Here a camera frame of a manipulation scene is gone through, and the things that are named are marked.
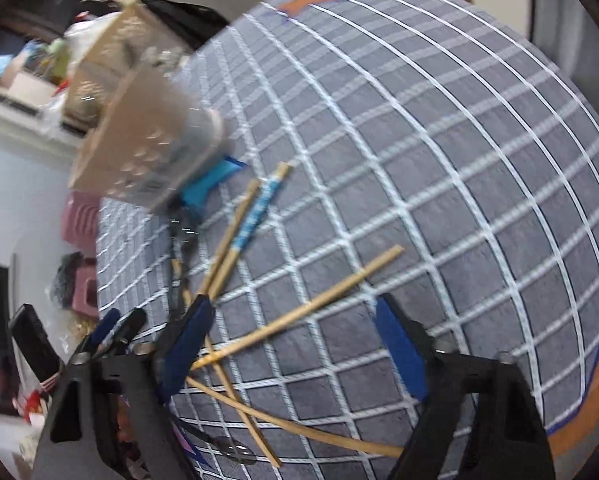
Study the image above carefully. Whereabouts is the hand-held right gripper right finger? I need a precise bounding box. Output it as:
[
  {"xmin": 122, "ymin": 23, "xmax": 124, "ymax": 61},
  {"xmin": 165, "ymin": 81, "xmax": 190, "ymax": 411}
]
[{"xmin": 374, "ymin": 292, "xmax": 556, "ymax": 480}]

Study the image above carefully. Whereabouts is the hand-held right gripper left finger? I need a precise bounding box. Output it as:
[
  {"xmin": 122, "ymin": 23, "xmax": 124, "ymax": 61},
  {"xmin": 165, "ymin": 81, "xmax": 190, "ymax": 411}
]
[{"xmin": 32, "ymin": 295, "xmax": 216, "ymax": 480}]

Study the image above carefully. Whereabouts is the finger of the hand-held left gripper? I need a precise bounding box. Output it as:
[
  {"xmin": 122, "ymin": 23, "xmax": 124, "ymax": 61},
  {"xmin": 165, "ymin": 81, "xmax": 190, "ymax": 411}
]
[
  {"xmin": 80, "ymin": 308, "xmax": 121, "ymax": 356},
  {"xmin": 104, "ymin": 307, "xmax": 148, "ymax": 356}
]

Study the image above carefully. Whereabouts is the black handled metal spoon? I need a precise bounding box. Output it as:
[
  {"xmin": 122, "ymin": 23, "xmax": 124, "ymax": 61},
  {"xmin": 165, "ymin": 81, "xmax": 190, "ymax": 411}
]
[{"xmin": 172, "ymin": 417, "xmax": 258, "ymax": 465}]

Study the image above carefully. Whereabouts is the blue patterned chopstick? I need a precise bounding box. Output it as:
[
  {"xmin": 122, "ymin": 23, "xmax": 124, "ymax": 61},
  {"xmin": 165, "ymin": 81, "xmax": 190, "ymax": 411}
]
[{"xmin": 207, "ymin": 161, "xmax": 294, "ymax": 298}]

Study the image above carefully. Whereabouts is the beige utensil holder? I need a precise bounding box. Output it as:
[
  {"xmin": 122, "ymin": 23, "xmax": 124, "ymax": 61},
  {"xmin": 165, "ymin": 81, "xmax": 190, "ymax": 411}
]
[{"xmin": 68, "ymin": 47, "xmax": 238, "ymax": 213}]

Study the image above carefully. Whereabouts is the dark mesh bag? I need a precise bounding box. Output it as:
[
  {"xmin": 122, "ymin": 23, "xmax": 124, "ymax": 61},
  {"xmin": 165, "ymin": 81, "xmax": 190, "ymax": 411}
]
[{"xmin": 50, "ymin": 252, "xmax": 98, "ymax": 311}]

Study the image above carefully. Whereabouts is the grey checked star tablecloth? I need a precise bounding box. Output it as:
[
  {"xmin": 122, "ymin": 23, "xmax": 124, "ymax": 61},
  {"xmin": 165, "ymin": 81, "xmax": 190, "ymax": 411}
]
[{"xmin": 96, "ymin": 0, "xmax": 599, "ymax": 480}]

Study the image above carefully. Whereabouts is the beige perforated basket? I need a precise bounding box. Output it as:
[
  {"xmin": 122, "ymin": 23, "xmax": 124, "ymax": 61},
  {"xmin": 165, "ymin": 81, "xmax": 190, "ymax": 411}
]
[{"xmin": 62, "ymin": 2, "xmax": 190, "ymax": 126}]

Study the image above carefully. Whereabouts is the black plastic bag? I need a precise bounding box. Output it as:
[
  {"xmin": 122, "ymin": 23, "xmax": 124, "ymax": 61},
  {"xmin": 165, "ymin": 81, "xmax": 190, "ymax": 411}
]
[{"xmin": 144, "ymin": 0, "xmax": 230, "ymax": 51}]

